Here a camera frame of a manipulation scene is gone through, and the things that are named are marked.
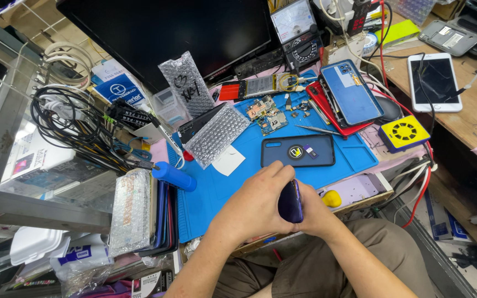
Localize person's left hand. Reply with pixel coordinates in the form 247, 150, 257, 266
221, 161, 297, 240

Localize person's right hand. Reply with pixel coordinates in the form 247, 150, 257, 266
298, 190, 341, 240

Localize purple smartphone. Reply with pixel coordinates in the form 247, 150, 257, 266
278, 179, 304, 224

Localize yellow rubber piece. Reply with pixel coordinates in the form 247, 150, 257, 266
321, 190, 343, 208

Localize blue silicone work mat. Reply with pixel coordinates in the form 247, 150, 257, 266
166, 70, 380, 244

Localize white paper piece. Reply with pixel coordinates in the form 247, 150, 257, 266
211, 145, 247, 177

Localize phone motherboard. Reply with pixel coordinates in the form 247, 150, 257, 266
245, 95, 290, 136

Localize metal screwdriver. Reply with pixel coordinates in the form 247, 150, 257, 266
294, 124, 343, 136

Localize person's brown trousers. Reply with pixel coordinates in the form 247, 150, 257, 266
211, 218, 436, 298

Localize plain bubble wrap packet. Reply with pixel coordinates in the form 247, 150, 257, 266
182, 103, 251, 169

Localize red smartphone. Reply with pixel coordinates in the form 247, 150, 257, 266
305, 81, 373, 138

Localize black smartphone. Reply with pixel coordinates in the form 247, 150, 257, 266
176, 102, 227, 145

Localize blue cylinder tool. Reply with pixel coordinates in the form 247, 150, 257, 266
152, 161, 198, 192

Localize blue phone back cover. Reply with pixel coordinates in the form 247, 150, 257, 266
319, 59, 385, 127

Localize white pen tool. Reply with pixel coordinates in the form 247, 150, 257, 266
156, 120, 194, 166

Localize yellow blue fan device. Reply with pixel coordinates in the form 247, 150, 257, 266
378, 115, 431, 154

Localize stack of phone covers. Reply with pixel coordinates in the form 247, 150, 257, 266
139, 180, 180, 257

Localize black round pad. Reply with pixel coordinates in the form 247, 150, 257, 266
374, 96, 402, 123

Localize clear plastic box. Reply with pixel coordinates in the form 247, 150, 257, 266
149, 87, 189, 125

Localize handwritten bubble wrap bag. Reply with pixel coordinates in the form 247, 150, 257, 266
158, 51, 215, 118

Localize blue white boxes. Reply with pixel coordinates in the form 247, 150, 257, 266
423, 188, 471, 243

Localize analog multimeter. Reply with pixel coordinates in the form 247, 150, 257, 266
270, 0, 325, 69

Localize bubble wrapped phone screen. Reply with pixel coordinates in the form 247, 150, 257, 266
108, 167, 153, 257

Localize black labelled pack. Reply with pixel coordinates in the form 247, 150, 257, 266
106, 99, 160, 129

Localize white tape roll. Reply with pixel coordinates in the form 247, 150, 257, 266
362, 33, 379, 57

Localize black white box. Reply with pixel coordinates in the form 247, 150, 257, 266
131, 270, 175, 298

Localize power supply with red display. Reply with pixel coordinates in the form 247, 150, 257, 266
346, 0, 372, 37

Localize white smartphone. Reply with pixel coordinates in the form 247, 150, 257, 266
407, 52, 463, 113

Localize blue white packet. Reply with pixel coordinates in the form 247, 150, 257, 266
94, 74, 146, 106

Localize black monitor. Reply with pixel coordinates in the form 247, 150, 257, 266
55, 0, 273, 94

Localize yellow green box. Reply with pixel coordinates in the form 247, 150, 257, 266
374, 19, 421, 48

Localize grey phone housing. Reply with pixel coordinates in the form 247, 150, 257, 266
418, 20, 477, 57

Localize plastic bag with packets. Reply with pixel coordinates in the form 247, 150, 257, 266
50, 244, 115, 296

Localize white foam container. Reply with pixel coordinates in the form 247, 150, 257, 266
10, 226, 71, 266

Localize glass display case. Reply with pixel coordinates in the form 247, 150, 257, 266
0, 8, 119, 234

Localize black phone case with ring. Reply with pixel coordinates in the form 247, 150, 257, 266
260, 133, 336, 168

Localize phone frame with battery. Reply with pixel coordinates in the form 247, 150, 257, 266
219, 72, 301, 102

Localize red cable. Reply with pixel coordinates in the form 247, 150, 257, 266
377, 0, 434, 229

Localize bundle of black cables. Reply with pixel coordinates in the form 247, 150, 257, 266
29, 85, 160, 172

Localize coiled white cables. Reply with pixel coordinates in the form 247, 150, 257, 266
42, 41, 94, 89

